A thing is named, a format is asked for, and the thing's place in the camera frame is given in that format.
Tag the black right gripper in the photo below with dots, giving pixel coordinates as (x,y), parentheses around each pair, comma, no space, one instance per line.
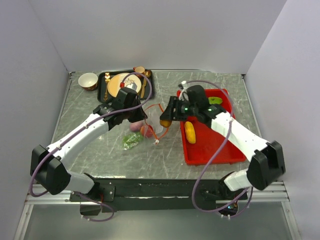
(174,103)

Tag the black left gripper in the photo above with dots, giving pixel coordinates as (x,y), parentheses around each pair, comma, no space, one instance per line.
(141,115)

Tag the yellow brown mango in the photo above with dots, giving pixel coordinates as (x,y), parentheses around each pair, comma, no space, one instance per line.
(165,123)

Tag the clear zip bag orange zipper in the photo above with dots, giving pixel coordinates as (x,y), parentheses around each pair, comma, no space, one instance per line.
(153,113)

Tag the red apple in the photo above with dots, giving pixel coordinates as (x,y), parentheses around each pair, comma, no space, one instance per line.
(146,131)

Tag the pink red peach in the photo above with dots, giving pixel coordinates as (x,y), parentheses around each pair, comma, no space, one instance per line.
(136,126)

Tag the green grape bunch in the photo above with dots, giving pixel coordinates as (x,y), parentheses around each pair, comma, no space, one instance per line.
(131,140)

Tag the green apple slice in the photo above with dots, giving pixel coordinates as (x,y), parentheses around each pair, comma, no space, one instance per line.
(215,100)

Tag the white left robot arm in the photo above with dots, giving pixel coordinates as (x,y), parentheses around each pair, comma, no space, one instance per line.
(48,164)

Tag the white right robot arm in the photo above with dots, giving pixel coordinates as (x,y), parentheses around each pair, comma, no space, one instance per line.
(266,159)

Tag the orange cream plate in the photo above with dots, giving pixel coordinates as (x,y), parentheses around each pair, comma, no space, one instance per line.
(114,83)

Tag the gold fork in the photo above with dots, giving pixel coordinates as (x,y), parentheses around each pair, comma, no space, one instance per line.
(107,80)

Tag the small orange cup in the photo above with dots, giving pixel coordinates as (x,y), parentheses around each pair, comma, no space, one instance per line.
(139,71)

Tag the gold spoon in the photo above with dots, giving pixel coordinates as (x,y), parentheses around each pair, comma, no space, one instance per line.
(147,73)

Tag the white orange bowl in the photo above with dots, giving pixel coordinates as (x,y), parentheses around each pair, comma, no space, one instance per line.
(88,81)

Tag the red plastic tray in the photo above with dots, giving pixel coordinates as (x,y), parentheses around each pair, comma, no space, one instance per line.
(208,141)

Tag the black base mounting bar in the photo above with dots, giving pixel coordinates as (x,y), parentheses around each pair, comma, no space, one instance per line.
(125,194)

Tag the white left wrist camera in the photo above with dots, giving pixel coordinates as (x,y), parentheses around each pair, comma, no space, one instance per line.
(130,84)

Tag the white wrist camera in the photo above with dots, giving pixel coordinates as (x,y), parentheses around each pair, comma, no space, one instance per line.
(183,91)
(130,84)

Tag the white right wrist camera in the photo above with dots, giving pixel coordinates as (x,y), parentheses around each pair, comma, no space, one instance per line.
(183,91)

